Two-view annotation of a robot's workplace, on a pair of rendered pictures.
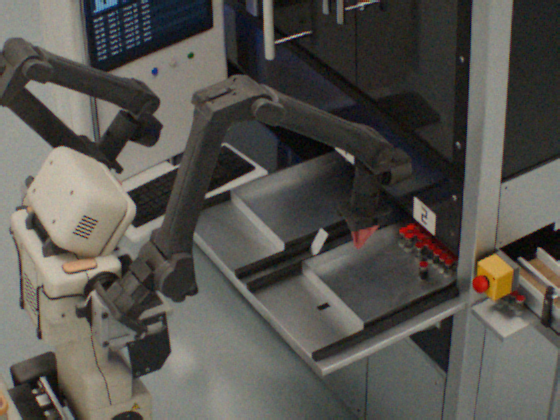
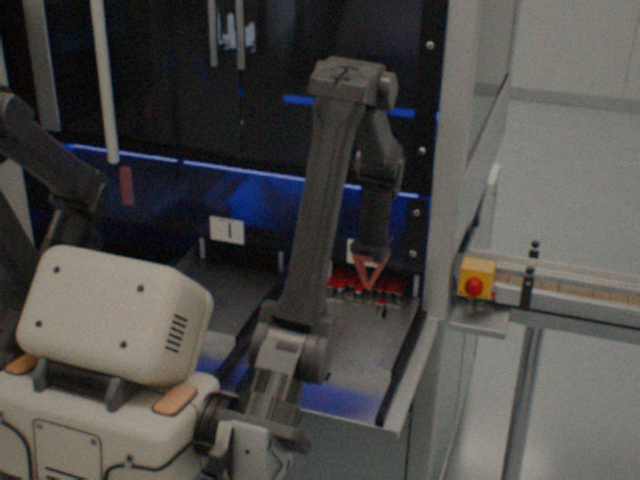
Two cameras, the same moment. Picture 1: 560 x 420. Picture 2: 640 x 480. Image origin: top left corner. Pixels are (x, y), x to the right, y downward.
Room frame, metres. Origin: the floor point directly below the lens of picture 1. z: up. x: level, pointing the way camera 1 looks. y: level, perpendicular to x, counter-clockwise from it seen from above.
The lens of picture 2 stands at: (1.14, 0.83, 1.90)
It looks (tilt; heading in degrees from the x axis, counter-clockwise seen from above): 28 degrees down; 317
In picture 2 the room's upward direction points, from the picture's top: 1 degrees clockwise
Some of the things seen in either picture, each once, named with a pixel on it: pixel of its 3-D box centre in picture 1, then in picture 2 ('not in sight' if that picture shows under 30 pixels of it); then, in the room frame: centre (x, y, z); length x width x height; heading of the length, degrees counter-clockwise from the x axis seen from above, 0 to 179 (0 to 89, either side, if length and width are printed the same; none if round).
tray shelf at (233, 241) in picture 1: (328, 252); (270, 332); (2.34, -0.12, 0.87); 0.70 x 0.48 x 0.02; 30
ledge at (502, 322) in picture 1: (509, 313); (480, 315); (2.07, -0.53, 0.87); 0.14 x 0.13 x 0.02; 120
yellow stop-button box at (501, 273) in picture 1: (496, 276); (477, 276); (2.06, -0.49, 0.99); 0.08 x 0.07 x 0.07; 120
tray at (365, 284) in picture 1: (392, 270); (352, 320); (2.22, -0.26, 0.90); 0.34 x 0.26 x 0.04; 120
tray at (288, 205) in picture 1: (315, 198); (213, 293); (2.52, -0.09, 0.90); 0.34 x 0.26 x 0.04; 120
